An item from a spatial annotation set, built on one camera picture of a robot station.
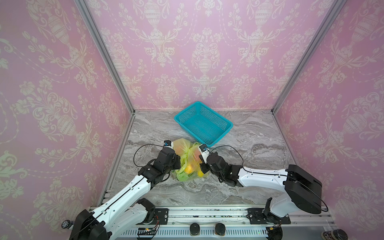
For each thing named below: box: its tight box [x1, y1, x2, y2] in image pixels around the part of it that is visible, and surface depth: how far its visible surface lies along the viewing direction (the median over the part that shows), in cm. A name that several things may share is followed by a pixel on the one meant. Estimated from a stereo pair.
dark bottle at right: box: [321, 228, 349, 240], surface depth 64 cm
